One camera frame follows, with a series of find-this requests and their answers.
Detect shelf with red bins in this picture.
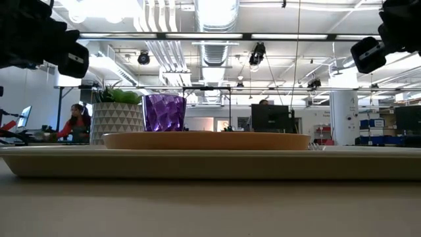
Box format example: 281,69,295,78
313,124,332,146

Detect purple faceted plastic cup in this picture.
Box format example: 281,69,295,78
141,93,187,133

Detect lit tilted computer monitor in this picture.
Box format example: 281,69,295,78
16,105,33,129

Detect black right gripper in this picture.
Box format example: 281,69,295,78
350,9,421,75

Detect triangle-patterned planter pot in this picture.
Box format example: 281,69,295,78
89,101,145,146

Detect thin hanging cable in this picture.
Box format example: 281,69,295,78
289,0,301,110

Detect green potted plant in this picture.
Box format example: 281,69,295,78
93,78,143,105

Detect black computer monitor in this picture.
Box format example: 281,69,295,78
251,103,291,134
394,105,421,136

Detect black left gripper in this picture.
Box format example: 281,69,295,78
0,16,90,80

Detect white round column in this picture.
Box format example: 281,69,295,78
329,67,360,146

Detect blue storage bins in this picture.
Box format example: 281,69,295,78
359,118,385,130

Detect clear plastic fork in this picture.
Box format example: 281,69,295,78
307,142,327,152

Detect beige plastic tray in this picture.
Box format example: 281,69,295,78
0,144,421,181

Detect overhead metal frame bar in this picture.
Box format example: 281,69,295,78
78,31,383,42

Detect black metal stand frame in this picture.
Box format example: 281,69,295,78
53,84,100,133
182,86,232,132

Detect orange round plate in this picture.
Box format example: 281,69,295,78
101,130,312,151

